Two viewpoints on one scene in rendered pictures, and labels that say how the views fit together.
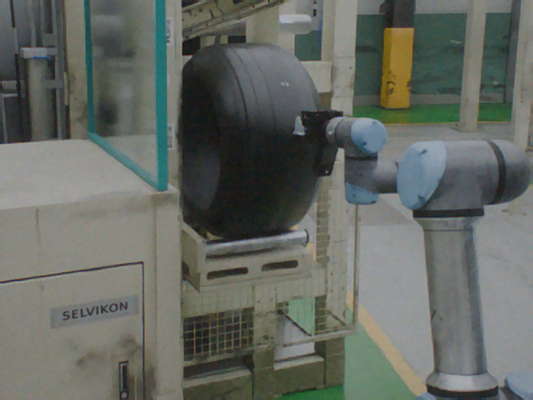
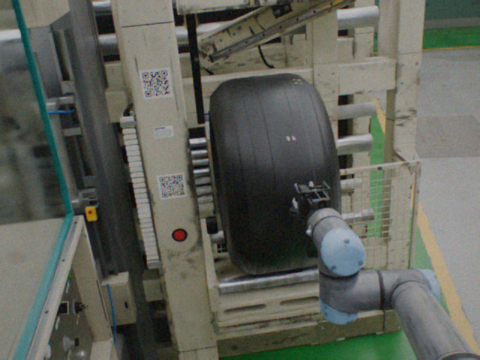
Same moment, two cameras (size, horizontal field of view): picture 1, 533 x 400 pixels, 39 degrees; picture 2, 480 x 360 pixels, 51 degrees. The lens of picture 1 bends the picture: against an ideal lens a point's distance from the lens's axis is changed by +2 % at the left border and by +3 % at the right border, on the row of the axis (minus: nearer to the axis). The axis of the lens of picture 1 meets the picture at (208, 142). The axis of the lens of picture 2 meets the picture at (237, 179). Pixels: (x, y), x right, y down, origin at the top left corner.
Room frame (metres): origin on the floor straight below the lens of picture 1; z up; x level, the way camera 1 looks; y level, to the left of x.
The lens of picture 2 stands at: (0.82, -0.40, 1.82)
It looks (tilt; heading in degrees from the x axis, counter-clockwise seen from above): 25 degrees down; 16
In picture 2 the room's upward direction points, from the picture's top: 5 degrees counter-clockwise
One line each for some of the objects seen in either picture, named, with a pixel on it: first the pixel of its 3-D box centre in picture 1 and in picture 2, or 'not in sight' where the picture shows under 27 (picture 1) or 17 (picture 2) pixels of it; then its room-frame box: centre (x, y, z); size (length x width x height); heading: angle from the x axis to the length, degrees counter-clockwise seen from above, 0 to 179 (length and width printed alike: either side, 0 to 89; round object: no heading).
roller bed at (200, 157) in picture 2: not in sight; (186, 172); (2.43, 0.27, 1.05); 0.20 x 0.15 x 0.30; 112
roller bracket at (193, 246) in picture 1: (178, 235); (209, 260); (2.09, 0.09, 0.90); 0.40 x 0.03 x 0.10; 22
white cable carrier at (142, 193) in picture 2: not in sight; (143, 193); (1.99, 0.22, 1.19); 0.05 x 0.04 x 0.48; 22
